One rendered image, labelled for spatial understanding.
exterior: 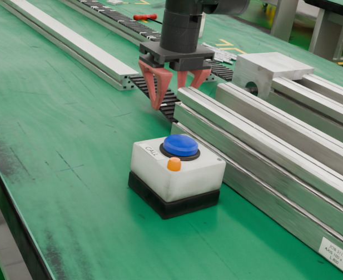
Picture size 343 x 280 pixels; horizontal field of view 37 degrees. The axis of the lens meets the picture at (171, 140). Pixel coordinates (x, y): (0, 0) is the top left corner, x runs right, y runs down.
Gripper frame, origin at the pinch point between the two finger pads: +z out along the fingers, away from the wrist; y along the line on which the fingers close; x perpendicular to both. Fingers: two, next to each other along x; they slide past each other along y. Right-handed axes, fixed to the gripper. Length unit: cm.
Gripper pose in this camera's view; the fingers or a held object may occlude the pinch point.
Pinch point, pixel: (169, 102)
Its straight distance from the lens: 81.5
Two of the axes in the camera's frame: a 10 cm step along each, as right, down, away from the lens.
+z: -1.5, 8.9, 4.4
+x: -5.7, -4.4, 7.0
